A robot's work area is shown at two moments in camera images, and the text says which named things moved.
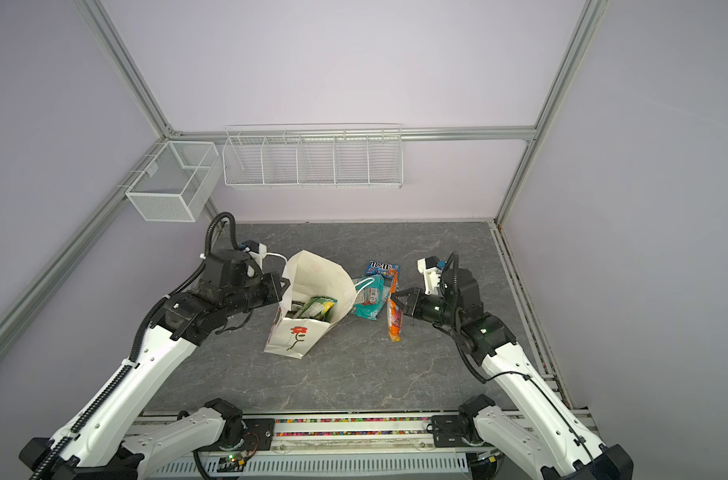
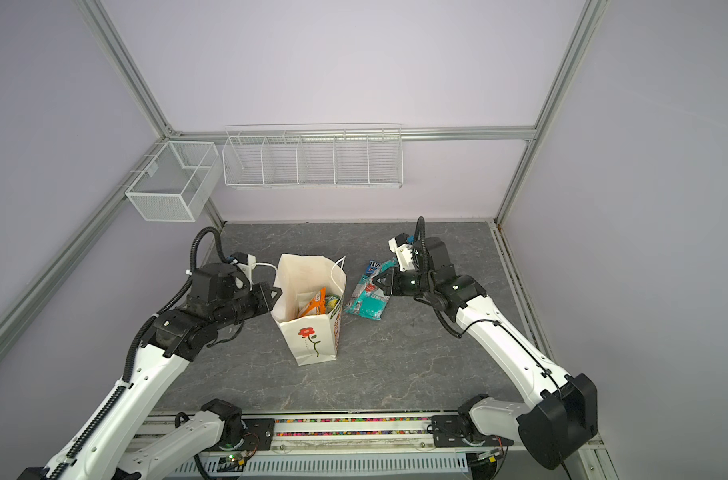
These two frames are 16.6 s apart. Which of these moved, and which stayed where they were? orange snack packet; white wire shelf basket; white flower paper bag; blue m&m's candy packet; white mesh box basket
Moved: white flower paper bag; orange snack packet
Stayed: white wire shelf basket; white mesh box basket; blue m&m's candy packet
